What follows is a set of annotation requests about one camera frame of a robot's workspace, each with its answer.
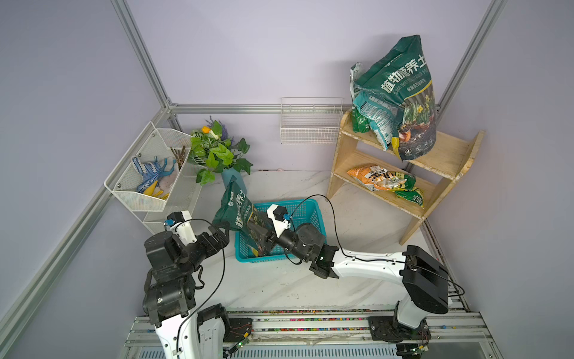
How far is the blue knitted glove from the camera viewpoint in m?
0.71

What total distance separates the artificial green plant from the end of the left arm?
12.2 inches

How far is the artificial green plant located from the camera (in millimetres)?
A: 801

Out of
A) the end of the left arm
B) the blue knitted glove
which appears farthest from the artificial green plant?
the end of the left arm

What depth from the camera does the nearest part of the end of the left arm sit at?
0.56m

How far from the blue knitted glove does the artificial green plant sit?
140 millimetres
